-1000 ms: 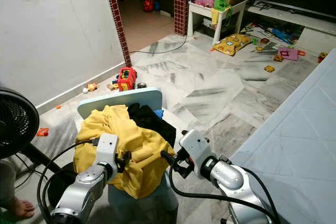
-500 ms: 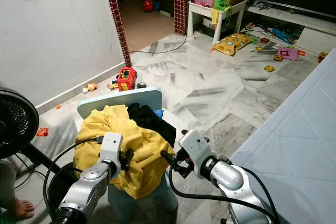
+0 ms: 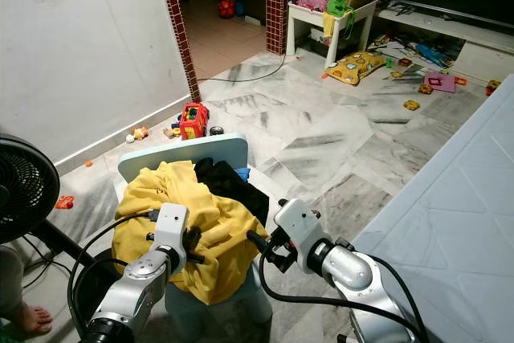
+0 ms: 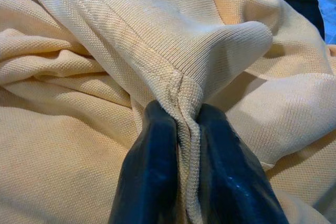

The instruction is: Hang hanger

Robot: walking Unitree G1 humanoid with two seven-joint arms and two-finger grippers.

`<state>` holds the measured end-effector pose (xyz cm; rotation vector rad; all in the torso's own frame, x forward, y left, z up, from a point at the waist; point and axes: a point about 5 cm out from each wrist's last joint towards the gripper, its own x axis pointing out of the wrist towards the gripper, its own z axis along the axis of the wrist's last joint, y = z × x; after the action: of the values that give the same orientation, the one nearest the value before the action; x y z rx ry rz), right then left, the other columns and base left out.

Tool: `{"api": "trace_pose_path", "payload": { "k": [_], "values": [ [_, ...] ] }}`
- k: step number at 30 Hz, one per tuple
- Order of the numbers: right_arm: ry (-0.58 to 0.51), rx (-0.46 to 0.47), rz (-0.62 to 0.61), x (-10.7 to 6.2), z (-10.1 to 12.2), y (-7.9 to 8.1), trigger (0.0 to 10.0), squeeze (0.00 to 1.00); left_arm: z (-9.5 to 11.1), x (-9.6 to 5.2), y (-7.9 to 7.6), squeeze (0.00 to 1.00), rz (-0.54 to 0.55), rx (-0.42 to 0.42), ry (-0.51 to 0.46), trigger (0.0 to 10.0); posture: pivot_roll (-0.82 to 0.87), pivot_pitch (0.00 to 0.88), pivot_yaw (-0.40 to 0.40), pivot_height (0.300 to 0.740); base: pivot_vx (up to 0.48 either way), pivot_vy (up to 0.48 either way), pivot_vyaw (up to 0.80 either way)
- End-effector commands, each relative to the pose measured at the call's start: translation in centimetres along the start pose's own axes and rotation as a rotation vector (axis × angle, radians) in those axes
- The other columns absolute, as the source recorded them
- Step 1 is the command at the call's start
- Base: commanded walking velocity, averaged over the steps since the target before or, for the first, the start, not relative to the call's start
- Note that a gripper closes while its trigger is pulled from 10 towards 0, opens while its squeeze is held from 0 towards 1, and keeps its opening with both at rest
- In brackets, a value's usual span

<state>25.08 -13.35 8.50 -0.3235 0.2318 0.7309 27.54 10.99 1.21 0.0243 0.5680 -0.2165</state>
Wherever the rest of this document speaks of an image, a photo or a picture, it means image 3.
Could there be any black garment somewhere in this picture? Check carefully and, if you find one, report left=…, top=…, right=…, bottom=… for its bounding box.
left=193, top=157, right=270, bottom=227

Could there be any pale blue plastic chair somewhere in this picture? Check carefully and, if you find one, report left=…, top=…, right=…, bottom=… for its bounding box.
left=116, top=133, right=270, bottom=343

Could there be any red toy truck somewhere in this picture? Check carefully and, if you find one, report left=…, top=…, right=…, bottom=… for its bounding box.
left=181, top=102, right=210, bottom=141

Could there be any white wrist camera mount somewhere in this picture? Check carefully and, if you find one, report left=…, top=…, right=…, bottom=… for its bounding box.
left=273, top=198, right=332, bottom=263
left=154, top=202, right=191, bottom=254

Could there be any person bare leg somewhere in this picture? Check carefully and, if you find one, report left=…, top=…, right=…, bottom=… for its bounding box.
left=0, top=247, right=53, bottom=336

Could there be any small toy figure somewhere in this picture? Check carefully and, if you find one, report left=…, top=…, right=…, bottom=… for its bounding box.
left=126, top=126, right=149, bottom=145

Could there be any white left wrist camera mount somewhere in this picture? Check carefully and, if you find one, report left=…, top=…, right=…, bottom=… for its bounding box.
left=154, top=202, right=191, bottom=254

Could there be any black standing fan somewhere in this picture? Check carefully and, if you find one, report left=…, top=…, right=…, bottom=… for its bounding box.
left=0, top=136, right=121, bottom=343

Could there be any short black left arm cable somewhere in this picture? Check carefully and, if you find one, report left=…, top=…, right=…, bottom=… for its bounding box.
left=74, top=258, right=141, bottom=316

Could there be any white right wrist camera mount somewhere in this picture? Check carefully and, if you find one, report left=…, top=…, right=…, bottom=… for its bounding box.
left=273, top=198, right=332, bottom=263

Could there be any pink toy board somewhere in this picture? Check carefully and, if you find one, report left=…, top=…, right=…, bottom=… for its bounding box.
left=424, top=72, right=459, bottom=93

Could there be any yellow toy bag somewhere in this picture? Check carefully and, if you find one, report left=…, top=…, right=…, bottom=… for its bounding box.
left=325, top=51, right=386, bottom=87

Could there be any long black left arm cable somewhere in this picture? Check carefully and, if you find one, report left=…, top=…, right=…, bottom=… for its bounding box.
left=68, top=210, right=160, bottom=342

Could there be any small white side table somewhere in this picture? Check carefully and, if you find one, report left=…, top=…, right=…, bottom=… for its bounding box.
left=287, top=0, right=378, bottom=68

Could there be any white television console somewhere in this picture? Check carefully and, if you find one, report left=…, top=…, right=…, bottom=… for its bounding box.
left=377, top=7, right=514, bottom=67

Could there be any yellow shirt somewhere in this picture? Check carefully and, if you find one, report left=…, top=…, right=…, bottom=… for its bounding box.
left=112, top=161, right=270, bottom=305

